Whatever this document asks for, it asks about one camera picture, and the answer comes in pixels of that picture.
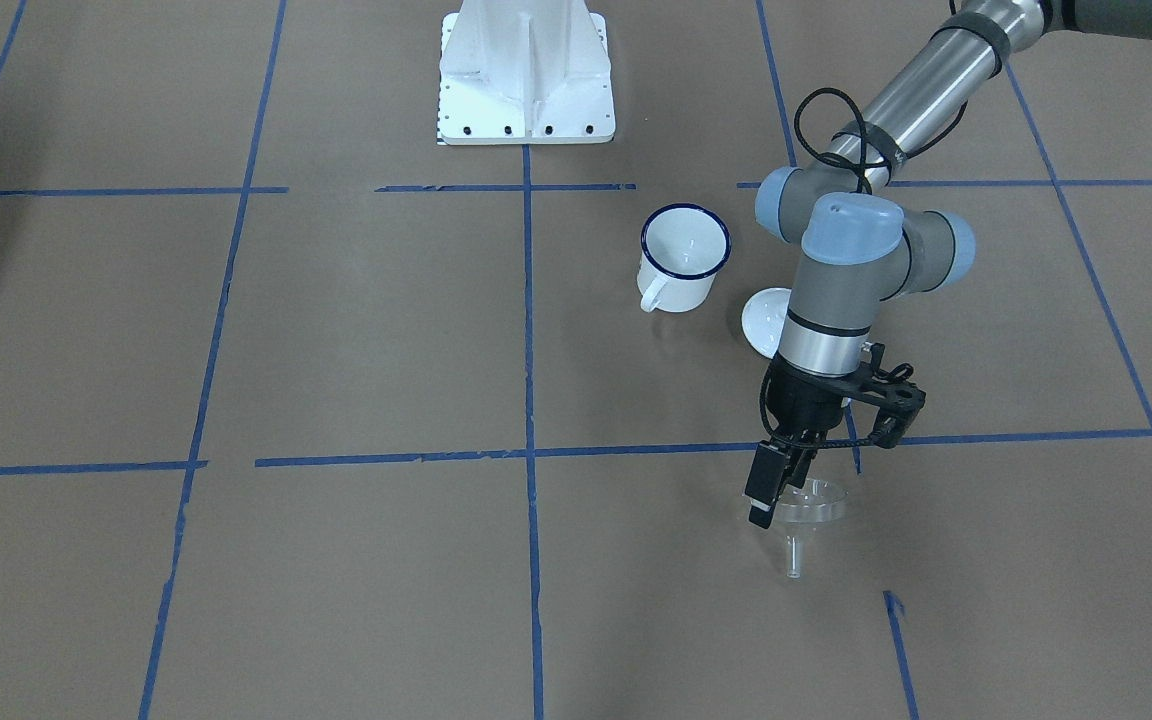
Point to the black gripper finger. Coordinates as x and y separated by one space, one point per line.
766 480
803 451

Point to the clear glass funnel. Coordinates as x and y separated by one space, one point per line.
801 515

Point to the white enamel cup lid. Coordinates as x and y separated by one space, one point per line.
762 319

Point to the white enamel cup blue rim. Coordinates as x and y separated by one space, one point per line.
682 248

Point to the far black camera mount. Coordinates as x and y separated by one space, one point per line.
891 392

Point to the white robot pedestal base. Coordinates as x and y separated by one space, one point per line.
524 73

